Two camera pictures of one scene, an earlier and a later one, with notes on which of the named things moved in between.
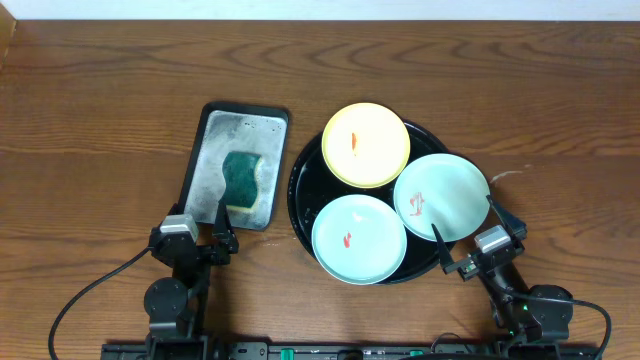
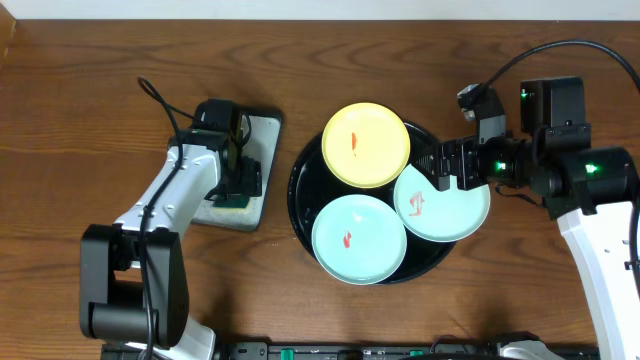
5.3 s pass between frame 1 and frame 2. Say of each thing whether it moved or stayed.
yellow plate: stayed
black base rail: stayed
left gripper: moved
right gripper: moved
